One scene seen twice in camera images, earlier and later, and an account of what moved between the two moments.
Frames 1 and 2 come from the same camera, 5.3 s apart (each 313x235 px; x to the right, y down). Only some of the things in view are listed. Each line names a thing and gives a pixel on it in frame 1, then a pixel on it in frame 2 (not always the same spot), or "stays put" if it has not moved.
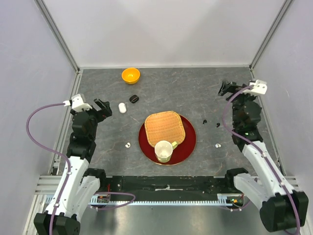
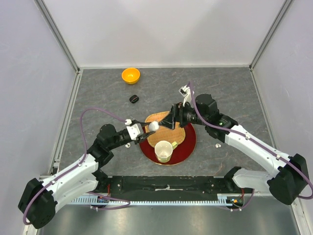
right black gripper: [225, 86] → [176, 114]
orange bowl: [130, 76] stays put
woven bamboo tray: [164, 126] stays put
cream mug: [164, 150] stays put
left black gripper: [104, 112] → [143, 137]
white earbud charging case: [122, 107] → [153, 126]
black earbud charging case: [134, 99] stays put
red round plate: [181, 153] stays put
